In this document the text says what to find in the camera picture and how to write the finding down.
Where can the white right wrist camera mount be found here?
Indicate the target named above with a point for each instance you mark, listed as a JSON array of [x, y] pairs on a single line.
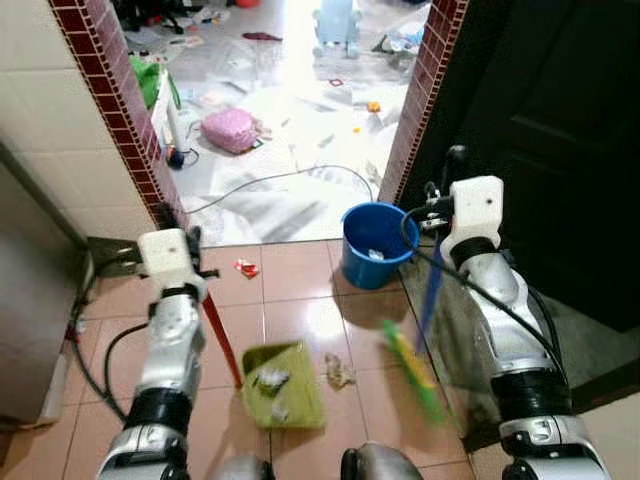
[[475, 210]]

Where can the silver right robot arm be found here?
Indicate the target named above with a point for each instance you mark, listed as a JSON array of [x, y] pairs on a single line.
[[500, 320]]

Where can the dark wooden door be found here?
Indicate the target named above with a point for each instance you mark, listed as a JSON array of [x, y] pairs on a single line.
[[560, 150]]

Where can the light blue plastic stool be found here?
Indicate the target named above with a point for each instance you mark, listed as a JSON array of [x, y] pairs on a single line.
[[337, 28]]

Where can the grey metal cabinet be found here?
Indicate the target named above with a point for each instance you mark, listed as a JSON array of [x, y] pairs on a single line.
[[30, 300]]

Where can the crumpled white paper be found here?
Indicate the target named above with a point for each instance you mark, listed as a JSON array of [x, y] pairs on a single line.
[[273, 378]]

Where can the small orange toy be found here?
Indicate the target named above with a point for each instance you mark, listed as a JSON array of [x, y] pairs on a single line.
[[374, 106]]

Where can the blue plastic bucket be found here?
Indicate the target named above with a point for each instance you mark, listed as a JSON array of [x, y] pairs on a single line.
[[365, 268]]

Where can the pink bag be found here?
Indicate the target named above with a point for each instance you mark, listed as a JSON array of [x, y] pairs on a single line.
[[230, 130]]

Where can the dark red cloth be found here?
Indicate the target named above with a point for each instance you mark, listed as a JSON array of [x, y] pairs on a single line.
[[262, 37]]

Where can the crumpled brown paper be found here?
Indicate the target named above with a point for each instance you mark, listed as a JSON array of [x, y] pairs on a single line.
[[338, 372]]

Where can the robot leg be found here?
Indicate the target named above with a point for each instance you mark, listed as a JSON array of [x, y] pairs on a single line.
[[245, 470], [380, 465]]

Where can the red white wrapper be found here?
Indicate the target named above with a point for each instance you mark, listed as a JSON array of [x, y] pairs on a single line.
[[246, 268]]

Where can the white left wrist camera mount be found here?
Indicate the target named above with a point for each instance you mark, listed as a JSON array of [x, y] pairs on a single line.
[[165, 255]]

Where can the blue broom with green bristles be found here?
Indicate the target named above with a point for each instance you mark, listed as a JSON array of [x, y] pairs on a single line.
[[410, 360]]

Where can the robot left leg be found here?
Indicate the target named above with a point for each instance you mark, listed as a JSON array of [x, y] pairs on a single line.
[[245, 470]]

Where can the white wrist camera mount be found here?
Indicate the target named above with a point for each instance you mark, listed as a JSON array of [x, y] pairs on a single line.
[[475, 210], [165, 255]]

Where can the robot right leg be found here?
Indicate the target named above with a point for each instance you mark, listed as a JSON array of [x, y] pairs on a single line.
[[380, 465]]

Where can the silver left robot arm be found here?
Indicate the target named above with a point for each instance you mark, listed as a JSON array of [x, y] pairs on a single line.
[[170, 340]]

